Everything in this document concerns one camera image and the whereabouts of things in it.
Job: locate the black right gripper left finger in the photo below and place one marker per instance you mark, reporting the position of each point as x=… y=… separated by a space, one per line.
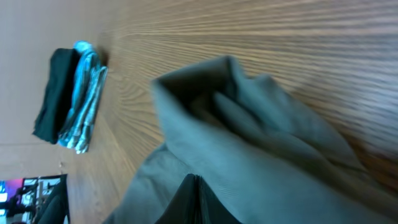
x=182 y=207

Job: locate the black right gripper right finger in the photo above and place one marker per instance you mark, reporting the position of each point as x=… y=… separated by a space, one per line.
x=208 y=208

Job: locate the grey shorts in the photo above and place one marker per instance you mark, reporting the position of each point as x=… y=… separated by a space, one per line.
x=266 y=156

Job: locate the dark monitor and clutter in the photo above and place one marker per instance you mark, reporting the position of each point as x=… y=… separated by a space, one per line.
x=35 y=200

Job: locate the folded blue jeans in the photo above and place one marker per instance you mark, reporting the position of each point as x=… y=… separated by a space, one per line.
x=88 y=82

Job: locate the folded black garment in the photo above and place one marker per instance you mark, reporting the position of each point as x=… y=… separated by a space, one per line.
x=58 y=95

